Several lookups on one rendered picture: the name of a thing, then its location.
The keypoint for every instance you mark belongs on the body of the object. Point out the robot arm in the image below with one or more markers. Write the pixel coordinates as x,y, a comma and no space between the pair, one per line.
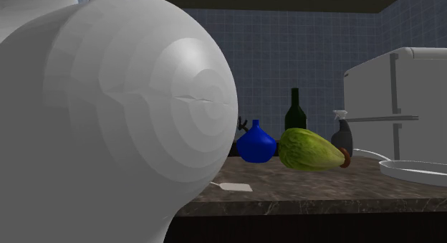
104,123

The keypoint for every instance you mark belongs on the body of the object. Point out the black kitchen faucet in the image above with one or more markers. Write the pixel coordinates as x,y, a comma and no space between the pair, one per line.
242,125

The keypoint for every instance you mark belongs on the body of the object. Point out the blue round vase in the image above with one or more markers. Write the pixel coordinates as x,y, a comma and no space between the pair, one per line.
256,146

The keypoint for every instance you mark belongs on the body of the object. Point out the white spatula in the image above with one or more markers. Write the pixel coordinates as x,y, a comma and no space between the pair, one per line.
235,186

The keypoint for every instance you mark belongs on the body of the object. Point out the dark green glass bottle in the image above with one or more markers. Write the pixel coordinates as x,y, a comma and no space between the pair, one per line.
295,113

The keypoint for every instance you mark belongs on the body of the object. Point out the green lettuce head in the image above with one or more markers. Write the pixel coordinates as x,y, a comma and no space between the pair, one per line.
307,149

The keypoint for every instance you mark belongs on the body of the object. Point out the dark grey spray bottle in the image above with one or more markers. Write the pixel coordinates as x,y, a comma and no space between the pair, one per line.
343,137

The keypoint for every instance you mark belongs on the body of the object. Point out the white refrigerator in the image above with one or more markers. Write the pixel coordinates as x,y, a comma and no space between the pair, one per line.
398,106

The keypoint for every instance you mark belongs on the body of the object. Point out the white frying pan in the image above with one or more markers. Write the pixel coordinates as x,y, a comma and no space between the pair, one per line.
415,170

